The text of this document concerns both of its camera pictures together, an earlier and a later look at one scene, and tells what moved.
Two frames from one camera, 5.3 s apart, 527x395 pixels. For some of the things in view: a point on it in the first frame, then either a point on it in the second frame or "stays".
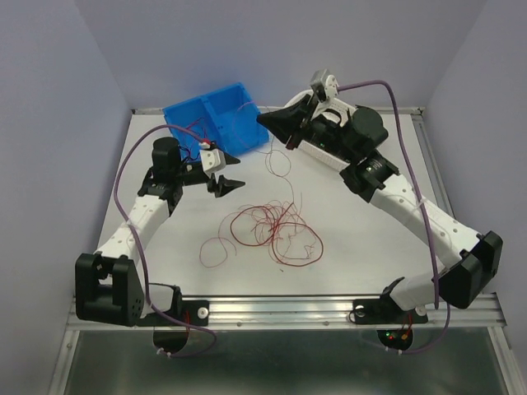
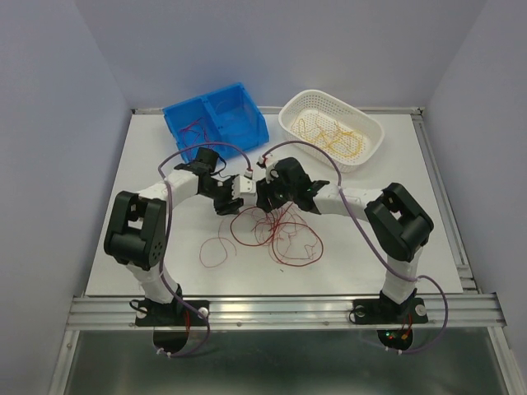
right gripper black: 288,121 → 264,189
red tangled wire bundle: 277,225 stays
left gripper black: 223,186 → 223,208
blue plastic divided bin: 227,117 stays
